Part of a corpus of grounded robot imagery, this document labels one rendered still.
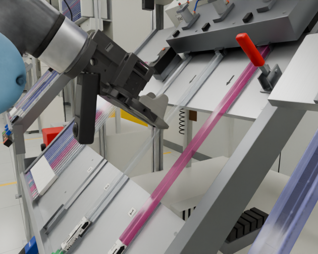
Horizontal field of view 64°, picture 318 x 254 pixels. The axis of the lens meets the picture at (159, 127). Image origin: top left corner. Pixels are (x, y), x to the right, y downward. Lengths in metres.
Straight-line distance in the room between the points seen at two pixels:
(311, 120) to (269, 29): 1.80
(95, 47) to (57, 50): 0.06
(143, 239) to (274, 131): 0.24
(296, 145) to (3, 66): 2.25
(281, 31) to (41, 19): 0.37
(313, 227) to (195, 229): 0.59
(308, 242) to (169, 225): 0.51
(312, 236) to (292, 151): 1.58
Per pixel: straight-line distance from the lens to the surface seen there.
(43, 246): 0.55
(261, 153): 0.38
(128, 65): 0.42
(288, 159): 2.41
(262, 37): 0.52
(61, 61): 0.40
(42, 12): 0.39
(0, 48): 0.23
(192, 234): 0.33
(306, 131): 2.29
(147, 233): 0.39
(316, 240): 0.83
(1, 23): 0.38
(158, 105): 0.47
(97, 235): 0.47
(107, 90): 0.42
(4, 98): 0.23
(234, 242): 0.69
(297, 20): 0.49
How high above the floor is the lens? 1.04
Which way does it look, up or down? 12 degrees down
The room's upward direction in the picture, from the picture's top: straight up
